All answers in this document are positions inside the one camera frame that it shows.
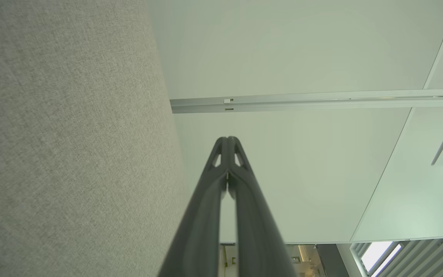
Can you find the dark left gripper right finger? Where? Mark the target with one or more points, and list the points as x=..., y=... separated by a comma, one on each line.
x=256, y=231

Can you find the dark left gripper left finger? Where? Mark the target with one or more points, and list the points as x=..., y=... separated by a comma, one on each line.
x=202, y=231

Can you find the window with grey slats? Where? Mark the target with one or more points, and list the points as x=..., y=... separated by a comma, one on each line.
x=417, y=257

